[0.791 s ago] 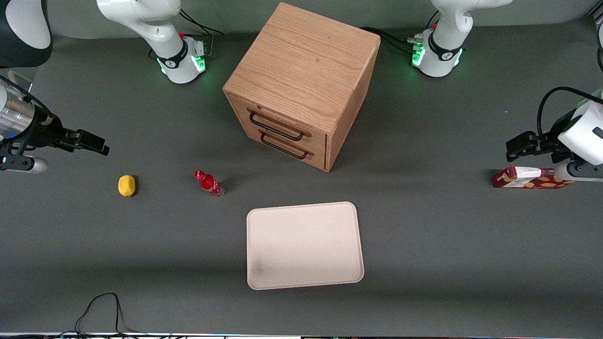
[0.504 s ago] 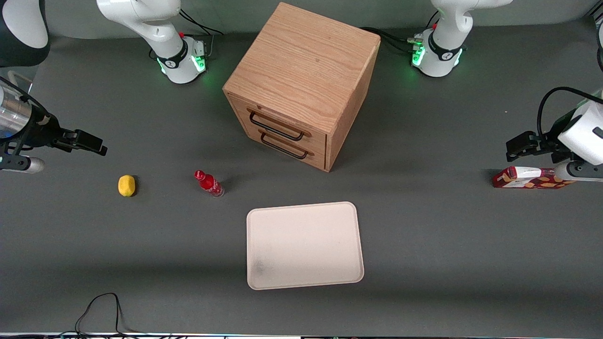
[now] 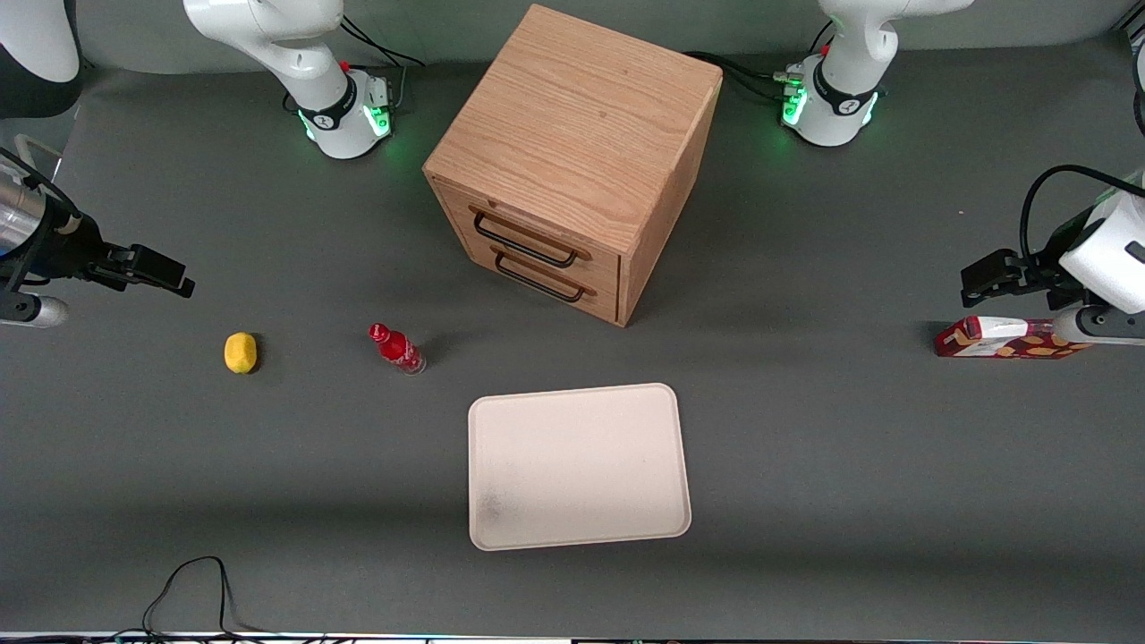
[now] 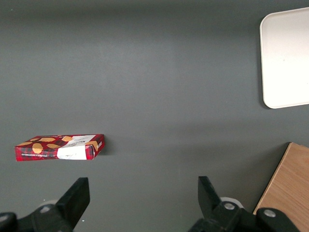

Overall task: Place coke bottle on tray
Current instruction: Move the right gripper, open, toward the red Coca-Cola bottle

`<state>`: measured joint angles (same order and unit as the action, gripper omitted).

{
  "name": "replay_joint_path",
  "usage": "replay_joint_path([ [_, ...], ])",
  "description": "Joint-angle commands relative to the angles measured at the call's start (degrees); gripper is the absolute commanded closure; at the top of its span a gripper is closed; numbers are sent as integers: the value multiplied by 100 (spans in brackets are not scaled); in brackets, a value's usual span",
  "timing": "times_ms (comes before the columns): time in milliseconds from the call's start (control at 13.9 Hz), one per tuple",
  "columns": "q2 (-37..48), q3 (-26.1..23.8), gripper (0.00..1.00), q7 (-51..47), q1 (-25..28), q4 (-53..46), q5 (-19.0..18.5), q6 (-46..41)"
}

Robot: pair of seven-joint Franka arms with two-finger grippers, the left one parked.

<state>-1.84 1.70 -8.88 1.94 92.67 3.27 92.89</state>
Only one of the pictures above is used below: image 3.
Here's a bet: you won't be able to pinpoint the yellow lemon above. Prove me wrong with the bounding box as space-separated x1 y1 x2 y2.
224 332 259 375

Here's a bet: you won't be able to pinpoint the black base cables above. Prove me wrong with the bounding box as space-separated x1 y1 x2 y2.
338 13 427 110
683 20 835 101

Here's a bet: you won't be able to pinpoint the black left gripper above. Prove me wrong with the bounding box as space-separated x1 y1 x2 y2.
961 208 1094 310

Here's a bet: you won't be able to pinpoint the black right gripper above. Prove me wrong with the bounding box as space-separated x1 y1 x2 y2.
36 208 196 300

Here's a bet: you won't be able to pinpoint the wooden drawer cabinet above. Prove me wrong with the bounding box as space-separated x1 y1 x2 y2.
422 4 724 328

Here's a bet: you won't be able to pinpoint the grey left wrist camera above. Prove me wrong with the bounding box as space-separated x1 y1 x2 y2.
1052 306 1145 347

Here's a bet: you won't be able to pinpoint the black right base cables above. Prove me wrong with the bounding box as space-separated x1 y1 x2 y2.
338 13 427 110

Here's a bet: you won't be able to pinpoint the thin black table cable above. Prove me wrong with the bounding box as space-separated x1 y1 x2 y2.
114 555 269 641

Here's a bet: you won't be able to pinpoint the wooden drawer black handle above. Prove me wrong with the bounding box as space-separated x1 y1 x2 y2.
442 184 623 289
458 240 622 325

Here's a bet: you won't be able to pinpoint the beige plastic tray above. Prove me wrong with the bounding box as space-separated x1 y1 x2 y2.
468 383 693 552

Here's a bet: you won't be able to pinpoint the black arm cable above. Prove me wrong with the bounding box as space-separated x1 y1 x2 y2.
0 148 83 292
1020 165 1145 269

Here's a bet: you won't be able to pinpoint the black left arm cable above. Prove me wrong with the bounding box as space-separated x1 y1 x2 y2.
1020 165 1145 269

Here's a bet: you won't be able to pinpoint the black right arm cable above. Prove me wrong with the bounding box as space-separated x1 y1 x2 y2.
0 148 83 292

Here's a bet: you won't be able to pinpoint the red snack box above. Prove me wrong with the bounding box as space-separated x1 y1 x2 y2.
934 316 1096 360

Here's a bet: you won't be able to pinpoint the red coke bottle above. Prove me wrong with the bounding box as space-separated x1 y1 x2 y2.
369 323 428 376

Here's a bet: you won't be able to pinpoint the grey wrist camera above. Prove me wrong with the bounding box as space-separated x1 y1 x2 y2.
1052 306 1145 347
0 293 71 329

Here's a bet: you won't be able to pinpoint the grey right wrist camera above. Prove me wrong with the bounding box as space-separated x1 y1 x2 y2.
0 293 71 329

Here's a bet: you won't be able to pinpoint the black left base cables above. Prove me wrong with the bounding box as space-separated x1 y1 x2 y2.
683 20 835 101

